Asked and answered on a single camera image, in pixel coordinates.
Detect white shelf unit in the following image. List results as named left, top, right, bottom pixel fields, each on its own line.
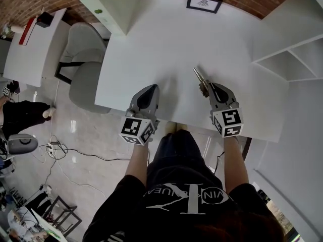
left=62, top=0, right=323, bottom=83

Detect black stool frame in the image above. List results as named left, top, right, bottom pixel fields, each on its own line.
left=41, top=195, right=83, bottom=238

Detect white power strip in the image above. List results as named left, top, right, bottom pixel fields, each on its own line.
left=45, top=141, right=62, bottom=157

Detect small black box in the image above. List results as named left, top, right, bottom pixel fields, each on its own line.
left=37, top=11, right=55, bottom=29

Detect grey chair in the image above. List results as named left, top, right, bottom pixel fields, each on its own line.
left=55, top=22, right=113, bottom=114

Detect grey cabinet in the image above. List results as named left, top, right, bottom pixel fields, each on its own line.
left=0, top=38, right=12, bottom=73

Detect white floor cable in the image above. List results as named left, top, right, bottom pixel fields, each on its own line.
left=53, top=157, right=109, bottom=199

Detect black framed window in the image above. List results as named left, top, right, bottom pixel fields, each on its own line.
left=257, top=183, right=302, bottom=242

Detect person's black printed t-shirt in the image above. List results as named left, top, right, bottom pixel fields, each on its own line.
left=83, top=174, right=286, bottom=242

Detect person's left forearm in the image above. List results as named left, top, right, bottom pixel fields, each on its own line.
left=125, top=142, right=150, bottom=187

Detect person's right forearm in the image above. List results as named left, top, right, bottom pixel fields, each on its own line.
left=223, top=135, right=251, bottom=192

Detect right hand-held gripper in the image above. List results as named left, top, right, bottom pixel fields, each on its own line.
left=207, top=83, right=245, bottom=138

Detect white vase with flowers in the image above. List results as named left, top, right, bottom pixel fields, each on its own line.
left=3, top=21, right=25, bottom=35

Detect person's left beige shoe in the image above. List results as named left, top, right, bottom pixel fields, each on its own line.
left=164, top=122, right=178, bottom=136

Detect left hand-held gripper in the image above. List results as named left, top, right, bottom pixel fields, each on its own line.
left=119, top=84, right=160, bottom=146

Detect black floor cable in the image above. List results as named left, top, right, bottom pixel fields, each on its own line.
left=57, top=147, right=132, bottom=162

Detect tall white box, green button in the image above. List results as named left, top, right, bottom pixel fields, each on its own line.
left=80, top=0, right=139, bottom=37

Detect person's black trousers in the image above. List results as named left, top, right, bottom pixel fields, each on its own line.
left=146, top=130, right=225, bottom=195

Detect thin black cable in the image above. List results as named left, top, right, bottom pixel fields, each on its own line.
left=213, top=151, right=226, bottom=174

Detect black table leg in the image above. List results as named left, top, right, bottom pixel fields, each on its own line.
left=241, top=136, right=253, bottom=161

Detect red book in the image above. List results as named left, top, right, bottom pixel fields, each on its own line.
left=18, top=17, right=37, bottom=46

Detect black framed picture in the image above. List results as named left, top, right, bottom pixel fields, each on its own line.
left=186, top=0, right=224, bottom=15

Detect white side desk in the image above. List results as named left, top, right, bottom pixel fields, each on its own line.
left=2, top=8, right=68, bottom=88

